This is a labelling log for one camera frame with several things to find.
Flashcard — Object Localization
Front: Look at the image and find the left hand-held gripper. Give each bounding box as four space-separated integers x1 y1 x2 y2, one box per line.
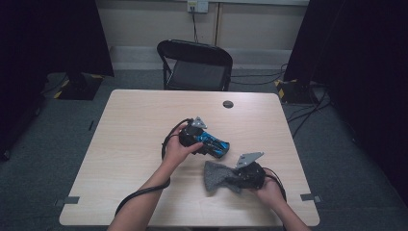
178 115 209 148

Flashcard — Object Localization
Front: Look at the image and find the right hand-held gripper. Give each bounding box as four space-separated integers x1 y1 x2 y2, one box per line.
230 151 268 191

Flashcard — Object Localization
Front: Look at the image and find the blue and black toy car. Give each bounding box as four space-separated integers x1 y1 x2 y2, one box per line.
191 129 231 160

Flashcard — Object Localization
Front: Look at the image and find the grey knitted cloth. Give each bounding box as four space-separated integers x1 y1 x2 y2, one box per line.
203 160 243 194

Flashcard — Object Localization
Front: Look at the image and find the person's left hand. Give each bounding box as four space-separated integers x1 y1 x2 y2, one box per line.
162 123 205 167

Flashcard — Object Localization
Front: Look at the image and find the person's right hand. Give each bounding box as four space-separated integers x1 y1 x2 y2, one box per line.
251 171 287 210

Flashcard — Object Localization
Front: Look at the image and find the black folding chair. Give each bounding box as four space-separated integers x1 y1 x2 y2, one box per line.
156 38 234 92

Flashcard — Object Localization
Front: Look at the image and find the grey tape strip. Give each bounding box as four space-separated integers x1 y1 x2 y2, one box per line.
55 195 81 208
300 192 321 203

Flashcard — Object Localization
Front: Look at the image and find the yellow striped stand base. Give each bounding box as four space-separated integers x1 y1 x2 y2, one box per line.
274 78 319 104

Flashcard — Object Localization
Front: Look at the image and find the black stand base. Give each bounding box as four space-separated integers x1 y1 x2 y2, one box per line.
57 71 104 101

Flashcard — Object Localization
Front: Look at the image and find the black curtain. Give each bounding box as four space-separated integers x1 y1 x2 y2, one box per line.
283 0 408 206
0 0 115 155

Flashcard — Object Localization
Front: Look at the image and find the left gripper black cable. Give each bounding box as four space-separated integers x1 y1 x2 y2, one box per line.
115 118 193 218

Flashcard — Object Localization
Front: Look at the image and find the bundle of black floor cables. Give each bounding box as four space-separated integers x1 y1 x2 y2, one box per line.
287 85 333 139

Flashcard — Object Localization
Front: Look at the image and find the black floor cable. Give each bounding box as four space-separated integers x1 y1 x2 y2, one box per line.
230 63 290 87

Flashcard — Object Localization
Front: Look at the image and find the black wall socket cable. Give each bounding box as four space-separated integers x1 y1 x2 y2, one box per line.
191 8 200 44

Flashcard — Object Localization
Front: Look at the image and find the beige wall conduit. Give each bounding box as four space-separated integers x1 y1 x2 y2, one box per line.
214 2 223 46

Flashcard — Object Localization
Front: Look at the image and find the white wall socket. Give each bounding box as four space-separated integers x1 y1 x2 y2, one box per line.
187 0 210 13

